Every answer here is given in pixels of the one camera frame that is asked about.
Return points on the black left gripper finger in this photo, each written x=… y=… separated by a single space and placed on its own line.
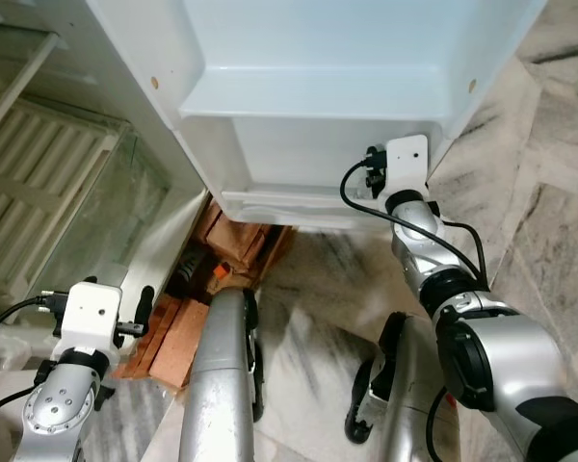
x=145 y=304

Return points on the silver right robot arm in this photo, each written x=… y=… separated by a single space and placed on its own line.
x=501 y=356

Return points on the black orange fridge foot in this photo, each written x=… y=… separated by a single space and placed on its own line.
x=207 y=269

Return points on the white fridge door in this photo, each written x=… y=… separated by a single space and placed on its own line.
x=318 y=48

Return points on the white slatted fridge shelf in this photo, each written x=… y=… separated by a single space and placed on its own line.
x=39 y=183

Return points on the white fridge body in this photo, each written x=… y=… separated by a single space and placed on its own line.
x=106 y=67

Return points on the orange brick stack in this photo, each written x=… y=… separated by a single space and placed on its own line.
x=233 y=236
x=169 y=342

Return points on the wooden board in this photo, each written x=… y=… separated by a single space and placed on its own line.
x=275 y=252

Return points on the silver right robot leg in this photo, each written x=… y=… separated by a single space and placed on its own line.
x=390 y=404

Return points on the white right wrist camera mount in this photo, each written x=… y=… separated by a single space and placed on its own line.
x=407 y=164

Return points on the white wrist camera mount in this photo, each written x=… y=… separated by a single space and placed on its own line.
x=91 y=316
x=407 y=164

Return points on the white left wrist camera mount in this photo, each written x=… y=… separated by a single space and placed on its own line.
x=91 y=316

